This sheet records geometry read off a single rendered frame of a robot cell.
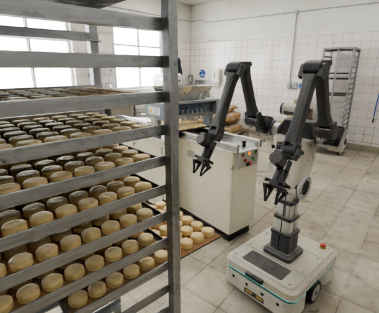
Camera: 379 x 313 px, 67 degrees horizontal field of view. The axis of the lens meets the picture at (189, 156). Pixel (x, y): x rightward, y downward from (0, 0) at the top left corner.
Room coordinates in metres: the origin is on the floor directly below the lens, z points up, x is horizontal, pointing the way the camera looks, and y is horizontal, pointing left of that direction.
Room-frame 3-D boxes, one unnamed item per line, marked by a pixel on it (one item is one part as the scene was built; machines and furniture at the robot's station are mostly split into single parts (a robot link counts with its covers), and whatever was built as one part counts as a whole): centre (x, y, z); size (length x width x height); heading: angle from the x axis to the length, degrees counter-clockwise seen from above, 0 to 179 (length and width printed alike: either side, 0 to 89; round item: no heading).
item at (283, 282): (1.73, -0.65, 0.24); 0.68 x 0.53 x 0.41; 132
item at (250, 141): (3.15, 0.02, 0.87); 2.01 x 0.03 x 0.07; 39
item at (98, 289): (0.68, 0.27, 0.87); 0.05 x 0.05 x 0.02
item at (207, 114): (2.97, 0.06, 1.01); 0.72 x 0.33 x 0.34; 129
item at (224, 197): (2.58, -0.26, 0.45); 0.70 x 0.34 x 0.90; 39
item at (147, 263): (0.80, 0.14, 0.87); 0.05 x 0.05 x 0.02
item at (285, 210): (1.73, -0.66, 0.46); 0.11 x 0.11 x 0.40; 42
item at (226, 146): (2.97, 0.24, 0.87); 2.01 x 0.03 x 0.07; 39
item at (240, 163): (2.30, -0.49, 0.77); 0.24 x 0.04 x 0.14; 129
